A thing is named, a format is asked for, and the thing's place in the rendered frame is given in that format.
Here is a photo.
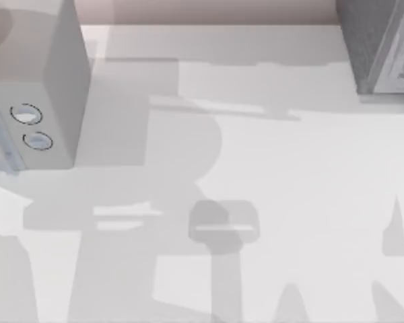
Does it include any pale microwave oven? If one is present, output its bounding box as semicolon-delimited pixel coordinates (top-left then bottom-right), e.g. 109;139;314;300
0;0;92;173

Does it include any round microwave knob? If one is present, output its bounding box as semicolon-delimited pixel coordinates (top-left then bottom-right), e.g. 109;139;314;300
9;103;44;126
22;131;54;151

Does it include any grey cabinet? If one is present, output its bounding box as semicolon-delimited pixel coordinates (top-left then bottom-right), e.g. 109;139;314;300
335;0;404;96

